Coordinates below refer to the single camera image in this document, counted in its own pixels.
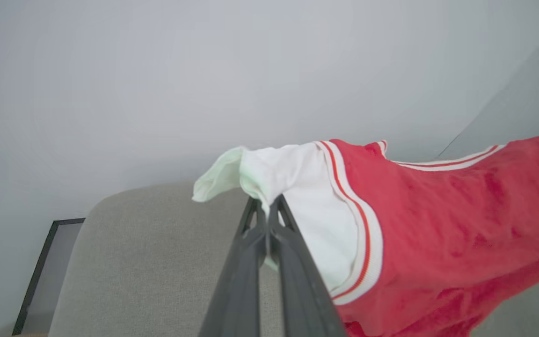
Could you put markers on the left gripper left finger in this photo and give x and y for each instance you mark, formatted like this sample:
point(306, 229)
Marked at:
point(239, 290)

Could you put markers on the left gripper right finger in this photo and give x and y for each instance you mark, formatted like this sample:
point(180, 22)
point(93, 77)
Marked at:
point(302, 295)

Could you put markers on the red and white garment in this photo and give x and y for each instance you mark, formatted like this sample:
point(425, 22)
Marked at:
point(438, 234)

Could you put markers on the black framed panel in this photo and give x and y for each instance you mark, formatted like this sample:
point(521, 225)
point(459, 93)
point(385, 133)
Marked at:
point(59, 262)

